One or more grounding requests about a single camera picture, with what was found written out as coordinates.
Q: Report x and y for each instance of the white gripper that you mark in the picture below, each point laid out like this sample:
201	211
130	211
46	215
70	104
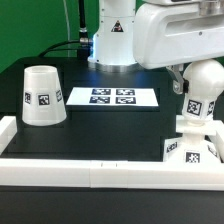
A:
173	32

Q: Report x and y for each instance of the white lamp bulb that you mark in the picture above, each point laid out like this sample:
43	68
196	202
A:
206	83

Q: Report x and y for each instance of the white lamp base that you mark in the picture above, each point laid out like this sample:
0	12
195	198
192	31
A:
196	144

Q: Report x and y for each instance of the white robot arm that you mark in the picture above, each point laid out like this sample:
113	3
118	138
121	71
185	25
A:
113	42

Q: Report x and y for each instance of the white lamp shade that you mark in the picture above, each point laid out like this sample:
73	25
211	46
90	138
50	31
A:
43	102

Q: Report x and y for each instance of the white marker sheet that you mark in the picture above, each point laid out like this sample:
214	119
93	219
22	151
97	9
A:
113	96

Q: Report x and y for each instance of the white front fence rail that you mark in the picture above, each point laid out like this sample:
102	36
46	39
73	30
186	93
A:
110	174

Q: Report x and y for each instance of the white fence rail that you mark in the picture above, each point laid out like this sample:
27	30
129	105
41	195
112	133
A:
110	174
8	129

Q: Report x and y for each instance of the white left fence rail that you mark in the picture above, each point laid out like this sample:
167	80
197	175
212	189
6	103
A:
8	129

